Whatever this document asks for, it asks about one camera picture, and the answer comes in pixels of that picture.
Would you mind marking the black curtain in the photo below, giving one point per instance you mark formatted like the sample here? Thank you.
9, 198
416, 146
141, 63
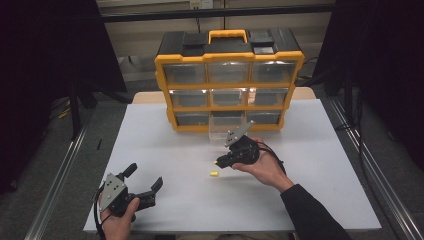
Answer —
40, 66
383, 66

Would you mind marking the small black pen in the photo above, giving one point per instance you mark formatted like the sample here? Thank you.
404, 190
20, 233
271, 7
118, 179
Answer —
99, 144

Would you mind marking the white table sheet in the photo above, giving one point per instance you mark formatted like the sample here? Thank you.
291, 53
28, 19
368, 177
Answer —
186, 206

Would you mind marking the single small clear drawer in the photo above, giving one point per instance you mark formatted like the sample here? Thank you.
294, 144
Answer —
220, 128

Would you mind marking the white wall outlet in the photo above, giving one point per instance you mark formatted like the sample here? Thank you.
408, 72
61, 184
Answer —
201, 4

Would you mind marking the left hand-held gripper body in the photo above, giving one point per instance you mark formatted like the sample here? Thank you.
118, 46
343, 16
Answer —
115, 193

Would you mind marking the metal floor rail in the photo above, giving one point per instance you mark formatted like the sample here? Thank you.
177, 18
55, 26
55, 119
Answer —
56, 186
383, 186

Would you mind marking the grid of transparent organizer drawers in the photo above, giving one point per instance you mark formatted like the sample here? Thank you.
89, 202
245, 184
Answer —
185, 74

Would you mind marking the person's left hand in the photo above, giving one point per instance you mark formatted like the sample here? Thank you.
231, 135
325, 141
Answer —
116, 228

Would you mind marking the black metal stand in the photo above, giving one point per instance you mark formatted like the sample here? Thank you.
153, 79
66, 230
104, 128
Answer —
75, 113
349, 100

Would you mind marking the person's right hand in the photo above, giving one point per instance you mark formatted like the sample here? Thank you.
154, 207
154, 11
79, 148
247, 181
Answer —
266, 168

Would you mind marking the black horizontal bar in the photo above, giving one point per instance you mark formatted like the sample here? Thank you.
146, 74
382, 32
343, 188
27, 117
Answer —
216, 13

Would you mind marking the wooden table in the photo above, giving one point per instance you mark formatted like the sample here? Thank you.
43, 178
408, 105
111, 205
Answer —
146, 97

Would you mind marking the yellow black drawer organizer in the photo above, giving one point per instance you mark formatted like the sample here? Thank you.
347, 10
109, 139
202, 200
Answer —
226, 85

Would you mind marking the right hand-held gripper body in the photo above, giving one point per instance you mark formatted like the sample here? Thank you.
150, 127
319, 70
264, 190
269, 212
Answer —
245, 150

